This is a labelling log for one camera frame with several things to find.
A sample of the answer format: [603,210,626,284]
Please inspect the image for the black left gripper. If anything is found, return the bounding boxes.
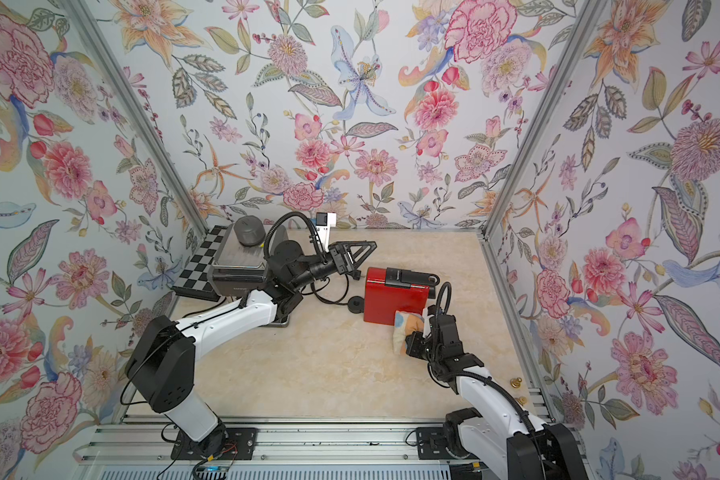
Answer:
[287,242,370,290]

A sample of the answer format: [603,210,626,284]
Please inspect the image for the orange blue patterned cloth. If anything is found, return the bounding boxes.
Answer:
[392,311,425,355]

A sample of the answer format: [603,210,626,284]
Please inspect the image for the red capsule coffee machine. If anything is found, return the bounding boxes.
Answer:
[363,267,440,326]

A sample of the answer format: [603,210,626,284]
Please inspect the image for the silver grey coffee machine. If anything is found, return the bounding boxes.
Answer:
[209,215,269,326]

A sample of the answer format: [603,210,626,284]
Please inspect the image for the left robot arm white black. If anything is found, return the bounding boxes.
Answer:
[125,211,377,462]

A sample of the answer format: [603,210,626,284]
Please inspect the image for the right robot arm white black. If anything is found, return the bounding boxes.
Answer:
[406,282,588,479]

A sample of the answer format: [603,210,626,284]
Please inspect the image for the black white chessboard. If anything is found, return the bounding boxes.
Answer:
[172,225,227,302]

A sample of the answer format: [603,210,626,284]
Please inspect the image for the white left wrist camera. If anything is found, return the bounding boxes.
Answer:
[314,212,337,248]

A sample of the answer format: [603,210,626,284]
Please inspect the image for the black power cord with plug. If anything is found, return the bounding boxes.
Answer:
[302,272,366,314]

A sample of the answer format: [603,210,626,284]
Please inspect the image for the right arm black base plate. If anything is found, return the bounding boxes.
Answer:
[406,426,456,461]

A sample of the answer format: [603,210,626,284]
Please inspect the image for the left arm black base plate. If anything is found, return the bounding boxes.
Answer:
[170,427,259,461]

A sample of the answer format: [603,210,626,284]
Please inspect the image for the aluminium rail frame front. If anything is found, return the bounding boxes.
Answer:
[74,382,497,479]

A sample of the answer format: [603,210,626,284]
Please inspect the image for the right aluminium corner post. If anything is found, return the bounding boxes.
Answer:
[482,0,607,238]

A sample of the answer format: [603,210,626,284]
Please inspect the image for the aluminium corner post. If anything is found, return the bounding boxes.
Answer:
[60,0,209,233]
[482,0,607,238]

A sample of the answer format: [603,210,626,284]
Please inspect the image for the left aluminium corner post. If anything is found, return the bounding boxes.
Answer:
[60,0,209,233]

